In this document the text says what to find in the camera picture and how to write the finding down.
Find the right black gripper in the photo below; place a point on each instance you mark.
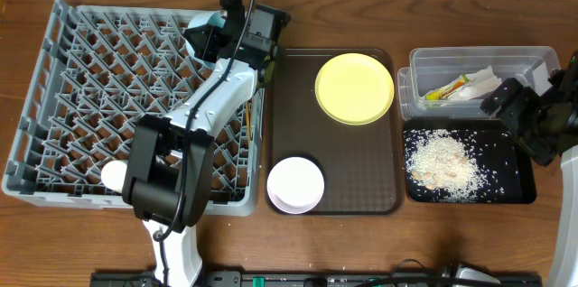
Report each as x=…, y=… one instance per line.
x=524, y=97

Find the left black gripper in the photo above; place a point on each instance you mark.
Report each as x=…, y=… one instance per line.
x=204, y=40

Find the light blue bowl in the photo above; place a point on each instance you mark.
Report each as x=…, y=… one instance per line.
x=204, y=37

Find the white paper napkin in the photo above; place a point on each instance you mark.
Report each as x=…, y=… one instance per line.
x=474, y=85

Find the green snack wrapper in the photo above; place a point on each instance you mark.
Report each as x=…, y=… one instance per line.
x=445, y=91

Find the wooden chopstick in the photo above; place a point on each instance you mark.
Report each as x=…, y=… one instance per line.
x=248, y=120
x=251, y=114

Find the rice food scraps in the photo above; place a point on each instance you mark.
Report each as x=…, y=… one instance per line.
x=449, y=165

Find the white paper cup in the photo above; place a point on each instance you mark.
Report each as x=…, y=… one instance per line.
x=113, y=175

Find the pink bowl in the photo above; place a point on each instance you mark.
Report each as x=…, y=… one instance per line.
x=295, y=185

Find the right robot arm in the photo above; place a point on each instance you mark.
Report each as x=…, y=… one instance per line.
x=563, y=82

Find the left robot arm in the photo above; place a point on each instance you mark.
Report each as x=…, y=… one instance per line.
x=169, y=170

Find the black waste tray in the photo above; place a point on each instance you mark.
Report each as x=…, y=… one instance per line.
x=514, y=167

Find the clear plastic bin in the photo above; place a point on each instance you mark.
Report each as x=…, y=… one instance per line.
x=432, y=68

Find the grey dish rack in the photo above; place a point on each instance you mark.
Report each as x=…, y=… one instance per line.
x=100, y=68

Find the yellow plate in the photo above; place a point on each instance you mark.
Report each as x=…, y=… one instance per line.
x=354, y=89

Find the dark brown serving tray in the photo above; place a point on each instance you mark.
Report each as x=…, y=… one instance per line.
x=362, y=165

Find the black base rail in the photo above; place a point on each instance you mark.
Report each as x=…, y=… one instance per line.
x=237, y=279

